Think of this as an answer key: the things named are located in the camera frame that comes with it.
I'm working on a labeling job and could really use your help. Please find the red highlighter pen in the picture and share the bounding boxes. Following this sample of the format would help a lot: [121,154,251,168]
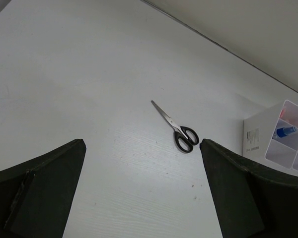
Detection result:
[280,108,286,118]

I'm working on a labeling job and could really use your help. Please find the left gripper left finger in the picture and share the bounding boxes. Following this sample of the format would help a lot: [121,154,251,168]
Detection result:
[0,139,86,238]

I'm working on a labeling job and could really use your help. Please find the blue capped glue pen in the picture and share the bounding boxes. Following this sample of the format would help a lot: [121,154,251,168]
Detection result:
[275,126,297,138]

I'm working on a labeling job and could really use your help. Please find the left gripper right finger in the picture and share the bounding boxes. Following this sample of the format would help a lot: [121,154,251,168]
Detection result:
[200,139,298,238]

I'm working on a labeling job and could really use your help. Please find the left white compartment container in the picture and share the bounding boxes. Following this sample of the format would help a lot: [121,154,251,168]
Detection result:
[242,100,298,170]

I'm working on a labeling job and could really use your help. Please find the black handled scissors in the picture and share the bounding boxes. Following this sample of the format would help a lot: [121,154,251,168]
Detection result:
[151,100,200,153]

